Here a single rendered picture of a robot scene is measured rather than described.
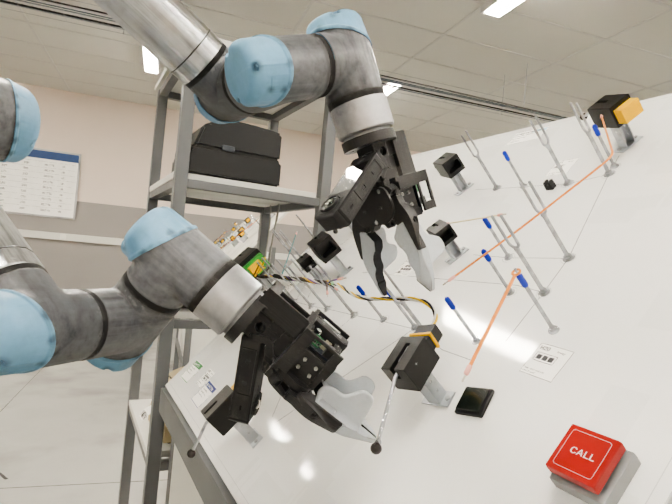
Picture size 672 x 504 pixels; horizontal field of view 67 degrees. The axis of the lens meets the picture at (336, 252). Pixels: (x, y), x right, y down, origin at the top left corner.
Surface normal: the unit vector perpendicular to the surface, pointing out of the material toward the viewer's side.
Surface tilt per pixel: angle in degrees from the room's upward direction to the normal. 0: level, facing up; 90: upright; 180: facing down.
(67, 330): 84
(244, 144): 90
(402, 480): 47
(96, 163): 90
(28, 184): 90
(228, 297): 79
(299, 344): 102
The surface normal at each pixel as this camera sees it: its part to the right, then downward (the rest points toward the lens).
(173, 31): 0.35, 0.39
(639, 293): -0.58, -0.75
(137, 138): 0.33, 0.01
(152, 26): 0.10, 0.61
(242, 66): -0.78, 0.28
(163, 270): -0.09, 0.23
